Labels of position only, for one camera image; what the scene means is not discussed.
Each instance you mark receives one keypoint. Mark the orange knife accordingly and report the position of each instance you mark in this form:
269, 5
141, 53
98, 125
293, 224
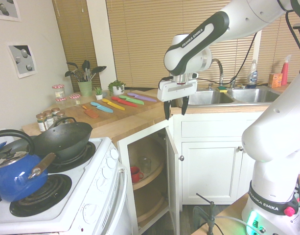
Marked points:
89, 112

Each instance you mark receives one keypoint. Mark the narrow wooden window blind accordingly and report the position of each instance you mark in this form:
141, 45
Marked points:
76, 36

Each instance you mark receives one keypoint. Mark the green utensil holder cup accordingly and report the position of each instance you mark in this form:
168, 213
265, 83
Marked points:
85, 88

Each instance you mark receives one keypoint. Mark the red mug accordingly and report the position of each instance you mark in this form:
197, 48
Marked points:
135, 175

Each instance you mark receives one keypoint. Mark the leafy plant in white pot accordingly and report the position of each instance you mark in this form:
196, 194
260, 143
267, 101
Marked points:
116, 89

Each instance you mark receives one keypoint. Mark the wide wooden window blind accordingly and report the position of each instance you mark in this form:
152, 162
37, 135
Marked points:
140, 36

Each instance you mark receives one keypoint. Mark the black wide spatula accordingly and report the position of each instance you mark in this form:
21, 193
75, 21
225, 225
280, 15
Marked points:
100, 69

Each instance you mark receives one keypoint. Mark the stainless steel double sink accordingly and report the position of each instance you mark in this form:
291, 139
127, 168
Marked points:
208, 98

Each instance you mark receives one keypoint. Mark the clear glass jar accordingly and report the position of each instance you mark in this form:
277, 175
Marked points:
145, 165

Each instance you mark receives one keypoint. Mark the clear dish soap bottle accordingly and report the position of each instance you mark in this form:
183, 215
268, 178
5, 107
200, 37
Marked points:
252, 74

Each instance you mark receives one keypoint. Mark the blue knife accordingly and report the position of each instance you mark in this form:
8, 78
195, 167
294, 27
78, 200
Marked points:
102, 107

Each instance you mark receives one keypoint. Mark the black slotted turner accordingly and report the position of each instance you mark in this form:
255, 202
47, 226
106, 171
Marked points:
86, 64

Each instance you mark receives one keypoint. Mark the chrome faucet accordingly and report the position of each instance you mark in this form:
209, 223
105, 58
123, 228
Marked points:
220, 69

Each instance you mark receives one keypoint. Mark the tall jar with red-check lid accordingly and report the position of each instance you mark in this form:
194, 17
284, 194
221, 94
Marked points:
58, 90

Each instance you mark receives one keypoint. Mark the red knife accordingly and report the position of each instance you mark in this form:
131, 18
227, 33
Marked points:
124, 101

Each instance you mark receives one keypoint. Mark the white electric stove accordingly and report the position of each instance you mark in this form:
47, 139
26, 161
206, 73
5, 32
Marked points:
103, 195

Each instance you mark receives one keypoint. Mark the black kitchen spoon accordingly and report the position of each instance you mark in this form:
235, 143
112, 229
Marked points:
72, 64

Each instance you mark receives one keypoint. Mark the short jar with red-check lid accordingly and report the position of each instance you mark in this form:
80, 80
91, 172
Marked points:
61, 102
74, 99

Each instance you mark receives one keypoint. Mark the white corner base cabinet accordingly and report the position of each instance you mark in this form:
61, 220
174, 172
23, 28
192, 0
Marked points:
208, 169

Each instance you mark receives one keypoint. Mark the yellow knife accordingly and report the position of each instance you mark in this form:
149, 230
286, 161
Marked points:
113, 104

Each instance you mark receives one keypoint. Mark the wooden table with black legs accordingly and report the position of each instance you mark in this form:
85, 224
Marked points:
235, 205

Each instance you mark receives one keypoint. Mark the wooden lazy susan shelf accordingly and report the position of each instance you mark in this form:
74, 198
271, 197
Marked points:
152, 208
152, 177

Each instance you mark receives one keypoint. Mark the orange cardboard box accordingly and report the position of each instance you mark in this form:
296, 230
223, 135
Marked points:
275, 80

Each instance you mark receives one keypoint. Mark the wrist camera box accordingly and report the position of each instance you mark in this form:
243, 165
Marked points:
194, 75

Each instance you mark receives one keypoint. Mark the purple knife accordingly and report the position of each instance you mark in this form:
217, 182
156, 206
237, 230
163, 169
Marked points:
142, 97

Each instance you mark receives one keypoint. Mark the pink spray bottle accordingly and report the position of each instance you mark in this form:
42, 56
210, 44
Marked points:
285, 71

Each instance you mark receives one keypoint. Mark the small spiky plant white pot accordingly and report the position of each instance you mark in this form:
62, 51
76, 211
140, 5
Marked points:
99, 94

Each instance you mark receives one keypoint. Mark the yellow and green sponge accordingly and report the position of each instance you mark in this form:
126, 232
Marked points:
222, 89

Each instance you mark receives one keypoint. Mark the black C-clamp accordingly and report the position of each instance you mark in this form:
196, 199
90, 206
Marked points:
210, 215

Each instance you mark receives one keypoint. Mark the green knife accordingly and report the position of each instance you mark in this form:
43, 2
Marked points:
131, 99

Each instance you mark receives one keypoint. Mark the large wooden cutting board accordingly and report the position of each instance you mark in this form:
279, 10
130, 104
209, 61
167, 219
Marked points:
125, 113

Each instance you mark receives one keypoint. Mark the grey shapes poster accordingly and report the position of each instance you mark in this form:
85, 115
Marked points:
7, 9
22, 61

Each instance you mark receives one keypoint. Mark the brown-lidded spice jar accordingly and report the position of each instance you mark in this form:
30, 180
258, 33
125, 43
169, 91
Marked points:
42, 123
49, 118
56, 111

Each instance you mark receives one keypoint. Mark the white cabinet door with knob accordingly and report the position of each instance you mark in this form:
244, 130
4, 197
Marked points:
173, 171

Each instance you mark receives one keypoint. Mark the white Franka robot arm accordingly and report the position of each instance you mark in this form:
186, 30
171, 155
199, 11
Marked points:
274, 127

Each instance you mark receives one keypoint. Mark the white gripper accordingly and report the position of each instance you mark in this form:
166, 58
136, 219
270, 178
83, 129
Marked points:
176, 91

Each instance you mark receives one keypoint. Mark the black ladle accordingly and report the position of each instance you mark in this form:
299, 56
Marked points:
69, 73

